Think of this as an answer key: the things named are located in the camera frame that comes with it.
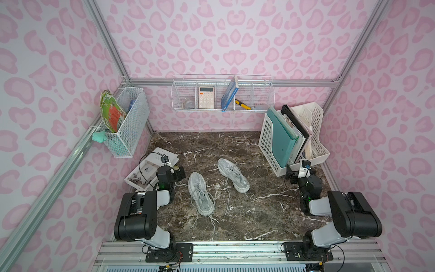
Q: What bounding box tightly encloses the grey knit sneaker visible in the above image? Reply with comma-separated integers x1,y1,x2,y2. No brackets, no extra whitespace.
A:
217,158,250,193
188,172,215,216

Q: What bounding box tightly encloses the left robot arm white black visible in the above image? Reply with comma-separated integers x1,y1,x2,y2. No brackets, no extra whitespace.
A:
114,165,186,250

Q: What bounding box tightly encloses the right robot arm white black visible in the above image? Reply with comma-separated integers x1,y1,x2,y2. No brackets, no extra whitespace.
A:
284,160,382,260

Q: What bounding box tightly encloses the white hardcover book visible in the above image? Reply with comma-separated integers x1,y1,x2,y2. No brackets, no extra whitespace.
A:
124,147,179,190

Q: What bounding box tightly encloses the teal folder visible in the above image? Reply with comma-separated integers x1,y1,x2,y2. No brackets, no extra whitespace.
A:
267,107,299,168

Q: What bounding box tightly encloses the white plastic file organizer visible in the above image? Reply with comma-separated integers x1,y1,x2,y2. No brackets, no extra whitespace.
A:
258,102,330,177

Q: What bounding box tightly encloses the black clipboard folder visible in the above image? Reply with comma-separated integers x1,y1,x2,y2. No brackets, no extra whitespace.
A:
281,105,312,164

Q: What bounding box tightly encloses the clear glass bowl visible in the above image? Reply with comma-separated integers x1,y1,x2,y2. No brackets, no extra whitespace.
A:
182,97,196,109

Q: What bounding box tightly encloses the mint green hook clip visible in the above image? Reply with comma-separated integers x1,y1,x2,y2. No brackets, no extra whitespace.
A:
92,131,108,143

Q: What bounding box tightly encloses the white pink calculator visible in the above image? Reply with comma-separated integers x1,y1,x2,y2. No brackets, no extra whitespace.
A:
198,86,215,109

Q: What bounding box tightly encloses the green red snack bag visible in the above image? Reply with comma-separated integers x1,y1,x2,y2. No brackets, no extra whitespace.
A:
100,90,127,133

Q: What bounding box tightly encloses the blue book in shelf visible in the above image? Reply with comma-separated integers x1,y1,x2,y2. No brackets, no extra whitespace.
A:
221,75,239,111

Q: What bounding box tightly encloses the yellow black utility knife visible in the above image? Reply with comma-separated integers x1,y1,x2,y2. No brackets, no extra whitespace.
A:
234,99,251,111

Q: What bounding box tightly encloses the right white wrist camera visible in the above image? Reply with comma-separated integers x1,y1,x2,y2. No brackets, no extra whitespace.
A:
298,160,311,178

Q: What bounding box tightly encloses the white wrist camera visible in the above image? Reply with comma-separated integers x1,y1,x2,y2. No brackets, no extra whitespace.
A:
161,155,170,165
298,160,311,178

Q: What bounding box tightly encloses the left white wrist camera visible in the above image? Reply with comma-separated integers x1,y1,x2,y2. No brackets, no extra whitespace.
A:
161,155,170,165

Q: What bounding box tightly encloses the white wire side basket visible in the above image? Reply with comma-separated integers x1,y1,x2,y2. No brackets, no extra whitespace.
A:
103,87,150,158

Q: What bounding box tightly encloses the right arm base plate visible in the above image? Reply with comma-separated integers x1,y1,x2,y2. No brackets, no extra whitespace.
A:
280,241,334,262

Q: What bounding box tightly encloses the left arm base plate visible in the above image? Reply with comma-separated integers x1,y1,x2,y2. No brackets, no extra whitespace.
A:
145,243,194,263

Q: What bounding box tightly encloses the white wire wall shelf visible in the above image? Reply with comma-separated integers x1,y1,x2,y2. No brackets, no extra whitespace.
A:
171,74,275,112

